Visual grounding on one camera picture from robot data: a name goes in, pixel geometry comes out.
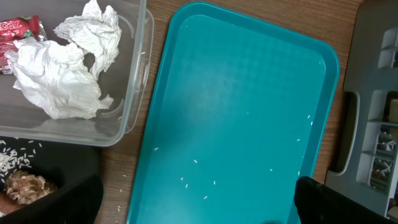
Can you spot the spilled white rice pile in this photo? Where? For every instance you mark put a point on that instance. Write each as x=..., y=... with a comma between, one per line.
x=17, y=154

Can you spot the black plastic tray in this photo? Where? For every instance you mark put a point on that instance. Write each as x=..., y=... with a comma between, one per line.
x=66, y=164

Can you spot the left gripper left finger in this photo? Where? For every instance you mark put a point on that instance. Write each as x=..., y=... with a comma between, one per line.
x=77, y=203

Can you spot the white napkin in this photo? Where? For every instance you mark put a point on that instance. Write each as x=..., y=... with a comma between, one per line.
x=63, y=79

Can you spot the grey dishwasher rack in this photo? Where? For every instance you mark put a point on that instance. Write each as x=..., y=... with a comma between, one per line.
x=366, y=171

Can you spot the brown food scrap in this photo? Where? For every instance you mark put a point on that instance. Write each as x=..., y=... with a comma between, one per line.
x=26, y=188

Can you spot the clear plastic bin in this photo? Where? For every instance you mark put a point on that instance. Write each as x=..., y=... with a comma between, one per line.
x=124, y=81

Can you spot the teal serving tray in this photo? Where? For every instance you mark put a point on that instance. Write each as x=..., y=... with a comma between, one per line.
x=237, y=116

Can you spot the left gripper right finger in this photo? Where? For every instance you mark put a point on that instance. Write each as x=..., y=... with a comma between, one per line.
x=317, y=203

